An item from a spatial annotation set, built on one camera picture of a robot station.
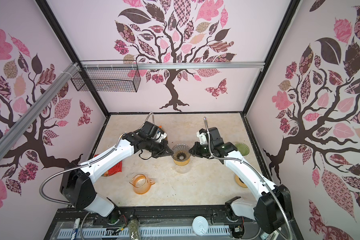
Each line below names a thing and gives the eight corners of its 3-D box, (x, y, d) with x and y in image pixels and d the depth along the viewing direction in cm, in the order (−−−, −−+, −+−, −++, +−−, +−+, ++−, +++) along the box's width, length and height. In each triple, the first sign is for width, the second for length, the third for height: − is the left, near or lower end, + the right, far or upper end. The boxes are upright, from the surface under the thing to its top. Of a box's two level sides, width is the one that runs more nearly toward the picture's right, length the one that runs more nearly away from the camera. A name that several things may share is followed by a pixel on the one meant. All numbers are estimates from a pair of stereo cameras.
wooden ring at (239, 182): (242, 190, 84) (244, 189, 82) (232, 177, 89) (233, 176, 87) (245, 188, 85) (247, 187, 83) (235, 175, 90) (236, 174, 87)
